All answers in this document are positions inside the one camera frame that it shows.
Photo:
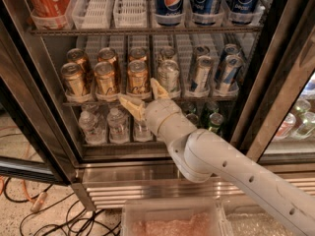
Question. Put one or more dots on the wire shelf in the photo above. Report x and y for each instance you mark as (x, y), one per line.
(177, 99)
(144, 31)

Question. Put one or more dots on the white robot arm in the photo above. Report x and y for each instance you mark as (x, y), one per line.
(199, 153)

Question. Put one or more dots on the middle wire shelf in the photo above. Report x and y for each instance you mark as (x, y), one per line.
(177, 99)

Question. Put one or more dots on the orange can rear left lane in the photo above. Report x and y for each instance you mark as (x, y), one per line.
(80, 57)

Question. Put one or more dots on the water bottle right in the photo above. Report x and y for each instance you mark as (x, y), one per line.
(141, 132)

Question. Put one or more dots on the slim blue silver can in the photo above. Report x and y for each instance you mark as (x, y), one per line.
(203, 67)
(198, 51)

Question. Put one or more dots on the pepsi can middle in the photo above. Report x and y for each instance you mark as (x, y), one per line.
(205, 12)

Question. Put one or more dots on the water bottle middle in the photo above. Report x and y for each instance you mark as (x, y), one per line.
(118, 124)

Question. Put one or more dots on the slim blue silver can rear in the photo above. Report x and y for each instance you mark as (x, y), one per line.
(198, 51)

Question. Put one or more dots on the clear bin right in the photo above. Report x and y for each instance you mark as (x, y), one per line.
(246, 218)

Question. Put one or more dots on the slim blue can right front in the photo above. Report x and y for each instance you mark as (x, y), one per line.
(227, 72)

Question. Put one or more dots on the orange can lane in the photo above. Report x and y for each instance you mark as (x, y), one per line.
(105, 76)
(109, 54)
(80, 57)
(138, 77)
(74, 79)
(138, 53)

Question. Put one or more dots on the water bottle left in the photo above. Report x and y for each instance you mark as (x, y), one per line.
(93, 131)

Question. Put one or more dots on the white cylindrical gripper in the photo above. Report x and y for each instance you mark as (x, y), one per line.
(159, 112)

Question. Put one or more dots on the clear bin with pink contents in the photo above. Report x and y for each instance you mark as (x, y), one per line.
(196, 216)

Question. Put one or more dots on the pepsi can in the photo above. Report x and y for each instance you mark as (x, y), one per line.
(205, 12)
(169, 12)
(242, 11)

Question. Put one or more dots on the slim blue silver can front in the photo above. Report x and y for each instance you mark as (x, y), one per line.
(203, 67)

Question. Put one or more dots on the top wire shelf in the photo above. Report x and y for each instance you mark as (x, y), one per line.
(144, 31)

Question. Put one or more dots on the water bottle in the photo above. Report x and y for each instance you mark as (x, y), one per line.
(141, 132)
(118, 124)
(93, 131)

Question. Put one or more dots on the orange can front left lane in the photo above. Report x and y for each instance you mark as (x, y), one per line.
(74, 79)

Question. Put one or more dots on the steel fridge frame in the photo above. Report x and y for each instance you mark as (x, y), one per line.
(279, 59)

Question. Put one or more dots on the pepsi can left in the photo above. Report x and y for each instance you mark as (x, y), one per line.
(169, 12)

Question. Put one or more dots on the fridge glass door left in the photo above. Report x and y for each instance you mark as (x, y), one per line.
(37, 167)

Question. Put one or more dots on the pepsi can right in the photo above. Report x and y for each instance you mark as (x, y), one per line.
(242, 11)

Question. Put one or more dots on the green can front right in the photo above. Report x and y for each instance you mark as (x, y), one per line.
(215, 122)

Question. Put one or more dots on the slim blue can right rear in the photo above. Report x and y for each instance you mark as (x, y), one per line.
(230, 51)

